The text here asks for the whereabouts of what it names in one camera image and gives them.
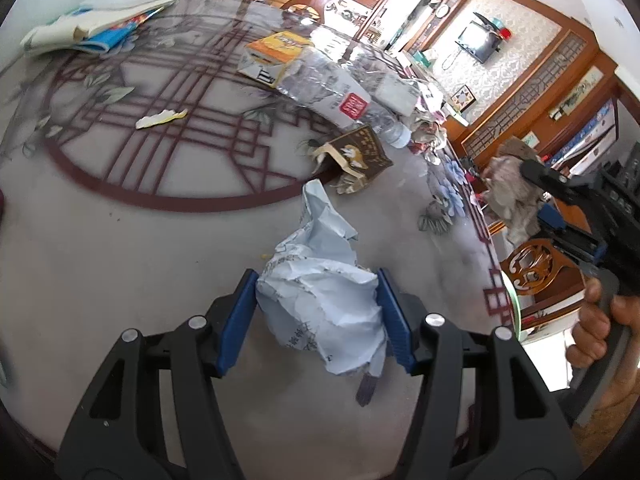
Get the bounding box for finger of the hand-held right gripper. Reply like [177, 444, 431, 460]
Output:
[521, 159, 593, 206]
[539, 205, 606, 266]

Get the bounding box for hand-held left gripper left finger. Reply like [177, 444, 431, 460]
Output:
[55, 269, 258, 480]

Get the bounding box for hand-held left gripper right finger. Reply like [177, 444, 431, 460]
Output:
[376, 267, 583, 480]

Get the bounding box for yellow drink carton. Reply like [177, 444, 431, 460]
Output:
[236, 31, 316, 86]

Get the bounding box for person's right hand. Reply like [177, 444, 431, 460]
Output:
[566, 278, 640, 428]

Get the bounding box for wooden chair with carved back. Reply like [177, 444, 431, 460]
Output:
[500, 237, 588, 333]

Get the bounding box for blue printed poster board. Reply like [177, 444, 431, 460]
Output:
[545, 97, 618, 166]

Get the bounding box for small framed star picture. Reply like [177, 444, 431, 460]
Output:
[447, 86, 475, 113]

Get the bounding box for wooden television cabinet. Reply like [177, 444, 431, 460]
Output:
[395, 45, 501, 133]

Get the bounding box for small brown box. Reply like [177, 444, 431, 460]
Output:
[312, 126, 394, 195]

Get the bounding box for small white box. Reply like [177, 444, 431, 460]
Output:
[372, 77, 420, 113]

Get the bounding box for yellow white paper scrap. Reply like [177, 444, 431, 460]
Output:
[136, 109, 189, 130]

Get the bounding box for crushed clear plastic bottle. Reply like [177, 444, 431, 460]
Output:
[277, 50, 411, 148]

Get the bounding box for white ride-on toy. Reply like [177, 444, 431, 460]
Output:
[326, 0, 373, 23]

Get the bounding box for blue printed booklet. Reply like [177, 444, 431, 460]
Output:
[82, 7, 166, 54]

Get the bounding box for white folded paper sheets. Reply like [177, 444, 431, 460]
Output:
[20, 0, 181, 57]

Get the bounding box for floral wall picture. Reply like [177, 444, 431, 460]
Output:
[548, 66, 603, 120]

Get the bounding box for wall mounted television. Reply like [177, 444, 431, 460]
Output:
[457, 12, 502, 63]

